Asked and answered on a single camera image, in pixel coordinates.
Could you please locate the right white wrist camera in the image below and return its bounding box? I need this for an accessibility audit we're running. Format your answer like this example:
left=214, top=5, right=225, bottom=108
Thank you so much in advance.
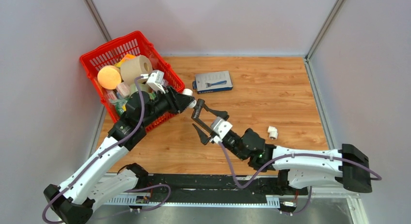
left=209, top=117, right=233, bottom=144

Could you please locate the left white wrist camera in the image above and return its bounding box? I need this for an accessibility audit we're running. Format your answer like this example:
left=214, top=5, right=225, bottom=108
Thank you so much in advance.
left=141, top=70, right=166, bottom=94

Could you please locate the pale green soap bottle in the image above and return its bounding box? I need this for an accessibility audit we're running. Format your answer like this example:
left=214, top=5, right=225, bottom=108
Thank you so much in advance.
left=130, top=83, right=152, bottom=94

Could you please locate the grey blue razor box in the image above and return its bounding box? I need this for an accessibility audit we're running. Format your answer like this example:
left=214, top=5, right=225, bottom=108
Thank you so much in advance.
left=192, top=71, right=234, bottom=94

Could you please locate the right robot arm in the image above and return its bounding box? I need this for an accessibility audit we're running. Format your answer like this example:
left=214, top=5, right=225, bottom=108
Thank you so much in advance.
left=190, top=100, right=380, bottom=194

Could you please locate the brown toilet paper roll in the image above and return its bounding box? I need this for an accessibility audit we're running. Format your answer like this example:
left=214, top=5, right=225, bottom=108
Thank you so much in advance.
left=120, top=54, right=153, bottom=85

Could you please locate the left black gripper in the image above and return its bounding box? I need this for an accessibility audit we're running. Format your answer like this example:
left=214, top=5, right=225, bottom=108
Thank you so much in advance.
left=141, top=85, right=195, bottom=128

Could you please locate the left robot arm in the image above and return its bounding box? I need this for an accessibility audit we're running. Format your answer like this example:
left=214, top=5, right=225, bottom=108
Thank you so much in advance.
left=42, top=86, right=195, bottom=224

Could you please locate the red plastic basket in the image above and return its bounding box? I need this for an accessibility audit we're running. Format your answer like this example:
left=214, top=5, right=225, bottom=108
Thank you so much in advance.
left=79, top=31, right=185, bottom=123

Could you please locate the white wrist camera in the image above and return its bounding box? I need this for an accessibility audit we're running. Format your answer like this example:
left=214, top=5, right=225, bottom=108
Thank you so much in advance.
left=141, top=70, right=166, bottom=94
left=209, top=117, right=233, bottom=144

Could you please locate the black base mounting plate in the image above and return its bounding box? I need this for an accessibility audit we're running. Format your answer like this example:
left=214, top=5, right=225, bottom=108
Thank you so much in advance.
left=115, top=173, right=309, bottom=213

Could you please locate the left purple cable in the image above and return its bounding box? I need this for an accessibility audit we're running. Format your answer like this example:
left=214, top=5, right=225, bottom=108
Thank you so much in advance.
left=42, top=75, right=173, bottom=224

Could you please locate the dark grey metal faucet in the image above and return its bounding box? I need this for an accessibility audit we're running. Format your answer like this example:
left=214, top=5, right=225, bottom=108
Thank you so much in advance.
left=191, top=99, right=205, bottom=120

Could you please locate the white pvc elbow fitting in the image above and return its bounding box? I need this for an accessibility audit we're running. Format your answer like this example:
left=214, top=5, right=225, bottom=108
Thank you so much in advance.
left=267, top=126, right=278, bottom=140
left=182, top=88, right=197, bottom=109

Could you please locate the orange round sponge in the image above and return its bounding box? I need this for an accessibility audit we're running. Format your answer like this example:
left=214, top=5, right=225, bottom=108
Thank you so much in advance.
left=97, top=65, right=122, bottom=90

